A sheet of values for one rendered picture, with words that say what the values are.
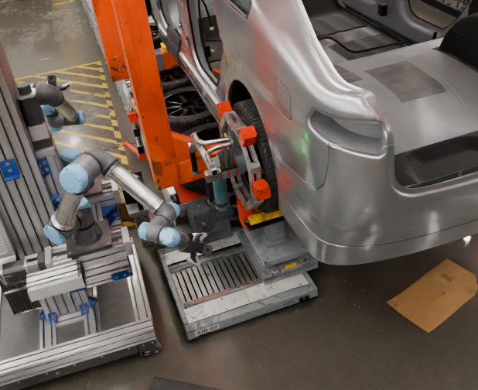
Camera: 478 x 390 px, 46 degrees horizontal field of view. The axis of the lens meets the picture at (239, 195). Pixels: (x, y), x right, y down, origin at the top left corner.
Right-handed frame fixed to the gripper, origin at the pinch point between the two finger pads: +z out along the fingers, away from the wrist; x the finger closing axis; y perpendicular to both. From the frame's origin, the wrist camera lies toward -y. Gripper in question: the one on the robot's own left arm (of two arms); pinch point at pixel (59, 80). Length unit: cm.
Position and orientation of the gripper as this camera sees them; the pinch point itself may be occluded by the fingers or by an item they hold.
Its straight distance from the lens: 368.9
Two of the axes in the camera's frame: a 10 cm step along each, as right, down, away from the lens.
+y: -0.3, 8.2, 5.8
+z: -0.4, -5.8, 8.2
